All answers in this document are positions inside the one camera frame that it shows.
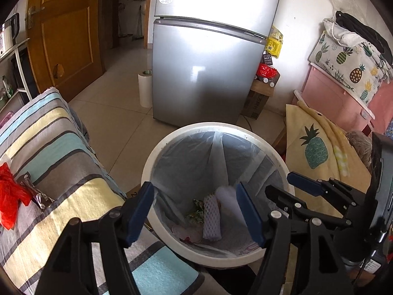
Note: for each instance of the small black packet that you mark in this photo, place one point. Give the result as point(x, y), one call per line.
point(267, 59)

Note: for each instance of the silver refrigerator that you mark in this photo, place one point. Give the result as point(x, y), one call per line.
point(208, 61)

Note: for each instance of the white electric kettle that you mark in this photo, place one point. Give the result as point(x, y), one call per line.
point(7, 35)

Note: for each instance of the cardboard box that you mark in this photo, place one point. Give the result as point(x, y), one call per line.
point(256, 101)

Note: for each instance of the white foam net sleeve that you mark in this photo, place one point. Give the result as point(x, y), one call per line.
point(228, 201)
point(211, 218)

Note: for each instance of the pineapple print white bedding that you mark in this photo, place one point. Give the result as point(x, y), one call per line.
point(347, 64)

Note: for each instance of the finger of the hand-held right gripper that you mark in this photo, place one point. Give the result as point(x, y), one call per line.
point(282, 195)
point(304, 183)

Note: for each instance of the clear plastic bag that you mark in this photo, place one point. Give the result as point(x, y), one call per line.
point(345, 3)

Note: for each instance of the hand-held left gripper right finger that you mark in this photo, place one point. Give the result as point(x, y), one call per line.
point(249, 213)

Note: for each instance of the white paper roll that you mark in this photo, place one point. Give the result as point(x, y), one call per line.
point(145, 89)

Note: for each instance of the yellow pineapple blanket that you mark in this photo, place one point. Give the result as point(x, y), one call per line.
point(313, 147)

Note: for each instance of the red bag on cardboard box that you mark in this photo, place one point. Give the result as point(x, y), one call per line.
point(267, 71)

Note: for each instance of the green snack wrapper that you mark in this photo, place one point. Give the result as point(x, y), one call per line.
point(196, 213)

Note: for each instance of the black bag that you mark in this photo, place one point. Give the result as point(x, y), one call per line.
point(365, 33)

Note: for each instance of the white round bin with liner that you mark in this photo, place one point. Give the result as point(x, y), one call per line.
point(172, 163)

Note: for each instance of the brown foil wrapper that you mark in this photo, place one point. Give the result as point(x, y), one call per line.
point(35, 192)

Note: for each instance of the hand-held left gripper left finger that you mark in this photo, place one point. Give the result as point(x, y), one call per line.
point(138, 212)

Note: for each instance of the metal shelf rack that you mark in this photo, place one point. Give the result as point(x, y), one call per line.
point(21, 67)

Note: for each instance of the red plastic bag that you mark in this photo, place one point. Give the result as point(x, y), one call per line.
point(10, 193)

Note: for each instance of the pink storage box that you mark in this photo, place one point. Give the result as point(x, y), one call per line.
point(328, 98)

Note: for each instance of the wooden door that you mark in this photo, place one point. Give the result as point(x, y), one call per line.
point(67, 30)

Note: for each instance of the yellow hanging packet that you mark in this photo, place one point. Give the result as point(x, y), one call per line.
point(274, 44)

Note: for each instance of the pink plastic lid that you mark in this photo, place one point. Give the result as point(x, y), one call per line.
point(6, 118)

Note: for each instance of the grey fluffy cloth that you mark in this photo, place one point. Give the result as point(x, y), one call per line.
point(360, 150)

